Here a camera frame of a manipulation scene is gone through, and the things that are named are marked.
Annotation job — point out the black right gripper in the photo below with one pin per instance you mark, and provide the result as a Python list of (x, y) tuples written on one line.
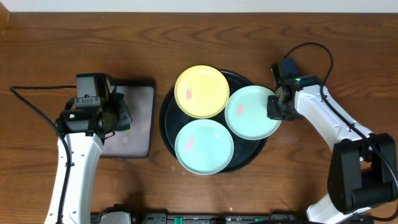
[(273, 114)]

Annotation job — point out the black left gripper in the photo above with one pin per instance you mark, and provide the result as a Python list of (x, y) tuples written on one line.
[(116, 106)]

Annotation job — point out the mint green plate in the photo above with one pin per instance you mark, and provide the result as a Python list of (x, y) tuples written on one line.
[(204, 147), (246, 113)]

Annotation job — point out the yellow plate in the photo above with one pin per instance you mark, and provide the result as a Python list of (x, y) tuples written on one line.
[(201, 91)]

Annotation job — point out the mint green plate front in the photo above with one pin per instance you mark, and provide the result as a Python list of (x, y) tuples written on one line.
[(204, 147)]

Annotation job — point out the green sponge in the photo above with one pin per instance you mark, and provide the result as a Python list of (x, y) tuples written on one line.
[(125, 120)]

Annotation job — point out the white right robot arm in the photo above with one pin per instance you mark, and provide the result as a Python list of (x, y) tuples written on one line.
[(363, 167)]

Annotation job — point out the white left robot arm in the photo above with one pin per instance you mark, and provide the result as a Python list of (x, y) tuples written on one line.
[(78, 156)]

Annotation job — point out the grey rectangular tray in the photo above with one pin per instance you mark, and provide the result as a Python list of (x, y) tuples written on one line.
[(133, 141)]

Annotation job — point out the round black tray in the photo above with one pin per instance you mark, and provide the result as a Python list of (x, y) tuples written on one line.
[(172, 119)]

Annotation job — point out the black rail with green clips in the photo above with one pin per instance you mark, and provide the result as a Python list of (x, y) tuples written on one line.
[(120, 213)]

